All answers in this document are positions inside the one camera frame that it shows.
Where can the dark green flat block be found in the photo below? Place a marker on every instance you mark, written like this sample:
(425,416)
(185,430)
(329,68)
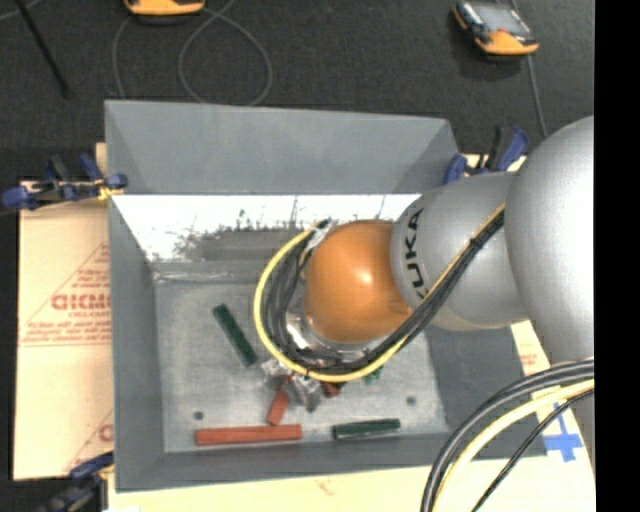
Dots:
(235,335)
(367,429)

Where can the long red-brown flat block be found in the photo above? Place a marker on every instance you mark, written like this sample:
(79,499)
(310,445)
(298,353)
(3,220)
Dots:
(247,434)

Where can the short red-brown flat block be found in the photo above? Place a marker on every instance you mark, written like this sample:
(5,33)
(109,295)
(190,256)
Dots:
(331,389)
(278,407)

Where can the grey metal bin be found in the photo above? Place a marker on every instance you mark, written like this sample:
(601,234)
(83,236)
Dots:
(200,150)

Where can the brown cardboard board, red print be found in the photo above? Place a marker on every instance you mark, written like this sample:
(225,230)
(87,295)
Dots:
(60,350)

